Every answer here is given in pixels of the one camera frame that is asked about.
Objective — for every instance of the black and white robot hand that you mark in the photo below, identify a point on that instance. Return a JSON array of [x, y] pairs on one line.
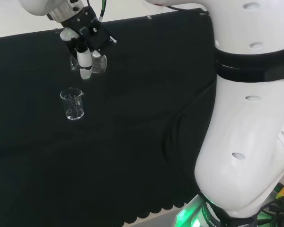
[[94, 33]]

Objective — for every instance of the small clear glass beaker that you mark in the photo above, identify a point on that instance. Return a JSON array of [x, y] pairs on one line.
[[100, 64]]

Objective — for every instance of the large clear glass beaker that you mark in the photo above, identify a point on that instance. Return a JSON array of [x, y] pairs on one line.
[[72, 104]]

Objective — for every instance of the black table cloth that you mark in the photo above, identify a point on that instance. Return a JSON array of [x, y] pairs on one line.
[[132, 118]]

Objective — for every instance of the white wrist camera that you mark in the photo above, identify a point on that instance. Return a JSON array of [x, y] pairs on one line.
[[67, 34]]

